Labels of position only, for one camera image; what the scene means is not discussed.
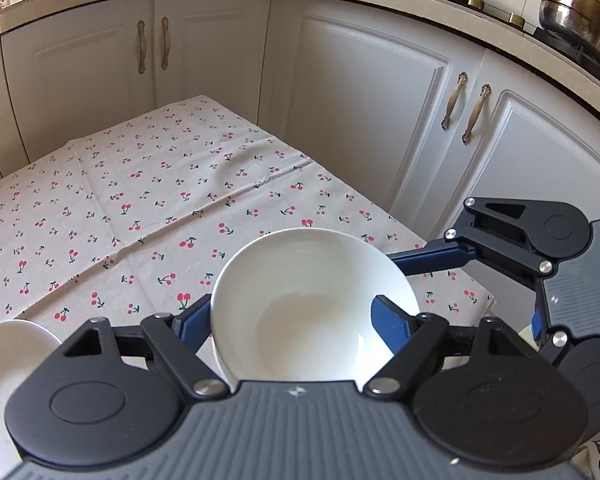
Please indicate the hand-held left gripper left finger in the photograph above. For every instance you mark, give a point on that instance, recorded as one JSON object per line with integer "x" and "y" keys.
{"x": 195, "y": 322}

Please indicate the stainless steel pot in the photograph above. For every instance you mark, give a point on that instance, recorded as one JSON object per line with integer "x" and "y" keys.
{"x": 575, "y": 15}

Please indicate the cherry print tablecloth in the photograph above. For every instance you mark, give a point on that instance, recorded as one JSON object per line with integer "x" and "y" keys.
{"x": 130, "y": 185}

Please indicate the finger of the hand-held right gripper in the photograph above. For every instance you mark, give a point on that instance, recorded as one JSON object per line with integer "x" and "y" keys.
{"x": 536, "y": 322}
{"x": 430, "y": 260}

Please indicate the black gas stove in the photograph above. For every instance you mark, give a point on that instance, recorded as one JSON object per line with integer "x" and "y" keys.
{"x": 545, "y": 35}

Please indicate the white fruit print plate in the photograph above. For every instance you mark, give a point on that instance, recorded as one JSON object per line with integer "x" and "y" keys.
{"x": 5, "y": 370}

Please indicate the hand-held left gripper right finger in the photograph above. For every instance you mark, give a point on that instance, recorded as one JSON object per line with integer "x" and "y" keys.
{"x": 392, "y": 325}

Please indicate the white kitchen cabinets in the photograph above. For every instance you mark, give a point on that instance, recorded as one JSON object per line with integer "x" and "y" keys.
{"x": 355, "y": 85}

